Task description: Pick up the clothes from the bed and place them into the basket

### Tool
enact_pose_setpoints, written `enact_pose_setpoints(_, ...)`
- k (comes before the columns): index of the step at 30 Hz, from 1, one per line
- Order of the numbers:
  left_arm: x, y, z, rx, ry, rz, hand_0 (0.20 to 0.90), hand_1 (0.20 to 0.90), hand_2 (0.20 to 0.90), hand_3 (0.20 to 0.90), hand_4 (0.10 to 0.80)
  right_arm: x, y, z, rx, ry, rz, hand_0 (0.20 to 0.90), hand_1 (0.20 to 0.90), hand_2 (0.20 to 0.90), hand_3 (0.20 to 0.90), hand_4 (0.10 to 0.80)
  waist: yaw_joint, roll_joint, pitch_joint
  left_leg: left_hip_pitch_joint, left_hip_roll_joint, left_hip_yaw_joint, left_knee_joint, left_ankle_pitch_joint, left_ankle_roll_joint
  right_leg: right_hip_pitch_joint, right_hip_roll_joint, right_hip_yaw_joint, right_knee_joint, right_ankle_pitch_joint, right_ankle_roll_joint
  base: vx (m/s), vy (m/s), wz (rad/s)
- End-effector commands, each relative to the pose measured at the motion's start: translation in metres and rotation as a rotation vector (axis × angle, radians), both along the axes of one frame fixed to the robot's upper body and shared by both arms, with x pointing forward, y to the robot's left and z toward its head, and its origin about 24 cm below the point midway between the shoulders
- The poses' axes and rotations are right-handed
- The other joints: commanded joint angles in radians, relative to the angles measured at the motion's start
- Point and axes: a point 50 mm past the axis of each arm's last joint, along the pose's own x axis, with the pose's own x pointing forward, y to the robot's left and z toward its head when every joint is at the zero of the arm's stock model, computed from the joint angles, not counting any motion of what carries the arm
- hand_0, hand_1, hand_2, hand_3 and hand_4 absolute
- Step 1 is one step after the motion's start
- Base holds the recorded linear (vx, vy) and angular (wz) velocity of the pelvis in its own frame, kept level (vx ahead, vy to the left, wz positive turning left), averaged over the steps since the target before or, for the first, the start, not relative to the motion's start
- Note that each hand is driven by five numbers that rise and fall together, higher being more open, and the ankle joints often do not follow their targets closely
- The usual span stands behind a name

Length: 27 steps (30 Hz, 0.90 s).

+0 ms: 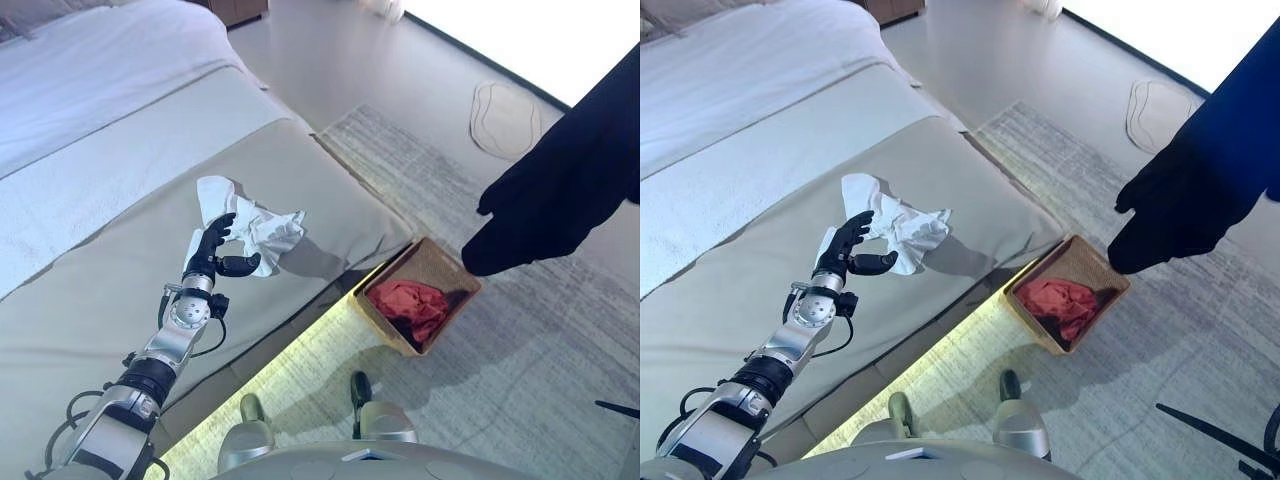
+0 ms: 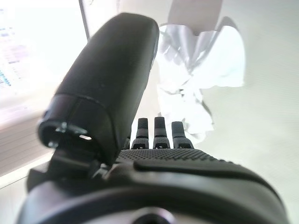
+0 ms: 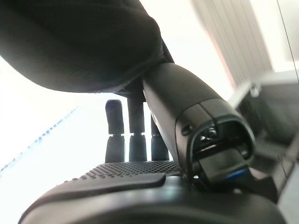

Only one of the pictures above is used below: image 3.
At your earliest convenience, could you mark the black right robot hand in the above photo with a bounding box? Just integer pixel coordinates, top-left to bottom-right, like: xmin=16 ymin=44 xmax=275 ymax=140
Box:
xmin=18 ymin=62 xmax=287 ymax=224

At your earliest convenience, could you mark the black garment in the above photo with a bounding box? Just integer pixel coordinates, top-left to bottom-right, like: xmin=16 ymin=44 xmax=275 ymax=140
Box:
xmin=0 ymin=0 xmax=176 ymax=97

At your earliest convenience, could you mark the sheer white curtain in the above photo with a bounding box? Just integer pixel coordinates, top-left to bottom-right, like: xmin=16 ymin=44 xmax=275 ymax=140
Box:
xmin=191 ymin=0 xmax=274 ymax=87

